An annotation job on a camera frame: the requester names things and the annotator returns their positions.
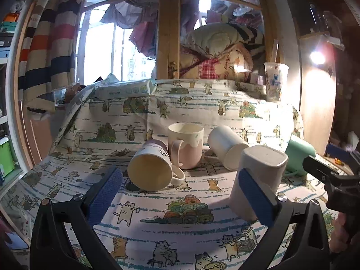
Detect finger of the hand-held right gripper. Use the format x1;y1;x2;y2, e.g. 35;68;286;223
302;155;341;187

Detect white square cup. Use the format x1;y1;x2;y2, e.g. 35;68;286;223
227;145;289;222

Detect cat print tablecloth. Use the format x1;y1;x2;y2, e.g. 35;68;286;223
0;78;335;270

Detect blue box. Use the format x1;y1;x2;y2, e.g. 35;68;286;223
326;143;355;164

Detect white round cup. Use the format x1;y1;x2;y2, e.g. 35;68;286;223
207;126;250;171

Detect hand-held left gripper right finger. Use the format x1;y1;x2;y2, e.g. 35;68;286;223
238;168;331;270

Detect beige quilted pillow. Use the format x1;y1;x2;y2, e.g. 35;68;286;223
187;24;246;52

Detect green mug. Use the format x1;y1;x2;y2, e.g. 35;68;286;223
283;134;317;177

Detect wet wipes packet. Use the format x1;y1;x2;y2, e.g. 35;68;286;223
94;79;157;101

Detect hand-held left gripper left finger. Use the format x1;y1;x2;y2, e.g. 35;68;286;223
29;166;124;270

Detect wooden post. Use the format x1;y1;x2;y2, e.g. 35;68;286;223
155;0;181;80

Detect wooden cabinet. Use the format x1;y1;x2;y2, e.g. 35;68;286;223
299;32;339;156

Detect person's right hand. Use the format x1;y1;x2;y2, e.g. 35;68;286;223
328;210;360;254

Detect floral folded quilt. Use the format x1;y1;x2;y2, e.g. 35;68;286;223
179;43;254;81

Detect clear plastic drink cup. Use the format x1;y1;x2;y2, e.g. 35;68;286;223
263;62;290;103

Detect clear drinking straw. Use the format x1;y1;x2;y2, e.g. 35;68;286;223
271;39;279;65

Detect green storage box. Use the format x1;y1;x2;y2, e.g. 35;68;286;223
0;137;16;178

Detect hanging clothes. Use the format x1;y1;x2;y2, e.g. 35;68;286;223
100;0;165;60

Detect purple and white mug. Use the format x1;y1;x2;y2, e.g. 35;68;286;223
127;139;186;191

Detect pink mug with cream glaze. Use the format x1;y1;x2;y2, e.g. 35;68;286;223
168;123;204;170

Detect dark smartphone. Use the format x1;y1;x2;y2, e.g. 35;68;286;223
0;230;30;251

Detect striped curtain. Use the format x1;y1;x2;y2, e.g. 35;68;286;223
17;0;86;114

